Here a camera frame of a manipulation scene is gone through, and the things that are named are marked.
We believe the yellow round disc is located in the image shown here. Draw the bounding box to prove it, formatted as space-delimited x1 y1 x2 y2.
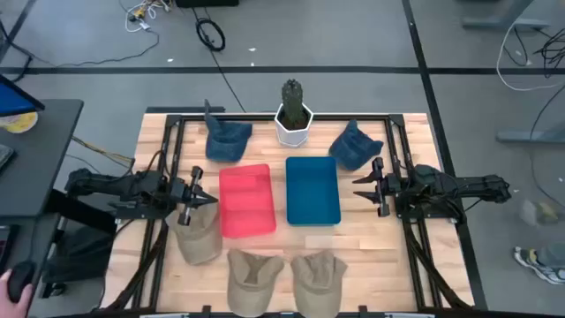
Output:
0 111 39 134

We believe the person's hand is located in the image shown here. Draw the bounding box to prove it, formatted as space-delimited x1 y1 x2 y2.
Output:
0 269 34 318

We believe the grey table foot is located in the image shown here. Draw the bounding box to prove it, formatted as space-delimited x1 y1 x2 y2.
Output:
461 0 553 31
496 121 565 145

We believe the black keyboard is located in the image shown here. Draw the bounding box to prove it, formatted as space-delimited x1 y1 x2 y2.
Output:
0 144 16 171

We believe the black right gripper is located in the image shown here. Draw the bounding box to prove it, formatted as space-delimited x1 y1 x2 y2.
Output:
351 156 401 218

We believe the tan hat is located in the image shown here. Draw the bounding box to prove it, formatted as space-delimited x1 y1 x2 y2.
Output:
165 203 223 267
290 249 349 318
226 248 286 318

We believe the black cable tangle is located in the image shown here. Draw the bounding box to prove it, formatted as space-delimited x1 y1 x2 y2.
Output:
532 28 565 80

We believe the person's shoe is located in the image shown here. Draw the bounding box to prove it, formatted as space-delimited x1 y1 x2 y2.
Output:
513 246 565 286

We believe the black aluminium table frame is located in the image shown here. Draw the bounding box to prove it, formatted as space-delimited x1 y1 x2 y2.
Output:
94 105 489 318

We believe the coiled black floor cable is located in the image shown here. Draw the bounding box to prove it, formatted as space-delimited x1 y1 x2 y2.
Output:
192 7 246 112

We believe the blue denim hat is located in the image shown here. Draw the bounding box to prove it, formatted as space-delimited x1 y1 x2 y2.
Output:
328 119 385 171
203 99 253 163

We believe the black computer mouse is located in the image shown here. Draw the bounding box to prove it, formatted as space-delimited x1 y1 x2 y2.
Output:
7 260 37 304

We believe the green cactus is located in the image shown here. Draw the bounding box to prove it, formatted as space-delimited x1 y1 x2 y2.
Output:
281 79 309 125

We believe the blue plastic bin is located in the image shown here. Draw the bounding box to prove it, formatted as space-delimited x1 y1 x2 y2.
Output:
285 155 343 227

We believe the black desk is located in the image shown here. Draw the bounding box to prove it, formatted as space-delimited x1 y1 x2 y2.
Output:
0 99 85 277

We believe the white cable bundle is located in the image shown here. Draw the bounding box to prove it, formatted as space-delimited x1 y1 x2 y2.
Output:
118 0 174 34

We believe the yellow cable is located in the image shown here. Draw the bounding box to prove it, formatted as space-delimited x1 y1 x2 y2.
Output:
70 135 136 168

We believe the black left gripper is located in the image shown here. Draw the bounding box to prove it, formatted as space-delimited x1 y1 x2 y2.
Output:
169 165 219 227

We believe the computer monitor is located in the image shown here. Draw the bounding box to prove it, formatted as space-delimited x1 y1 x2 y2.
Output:
0 73 46 118

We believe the thin black floor cable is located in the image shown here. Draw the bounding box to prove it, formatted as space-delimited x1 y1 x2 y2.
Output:
8 28 161 69

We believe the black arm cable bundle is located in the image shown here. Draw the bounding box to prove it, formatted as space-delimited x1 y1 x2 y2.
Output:
103 220 170 311
402 218 471 309

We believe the pink translucent plastic bin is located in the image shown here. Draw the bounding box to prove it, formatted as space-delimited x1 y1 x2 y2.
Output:
218 163 278 239

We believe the long white floor cable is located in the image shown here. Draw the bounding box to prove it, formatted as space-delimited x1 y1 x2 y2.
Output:
496 19 565 93

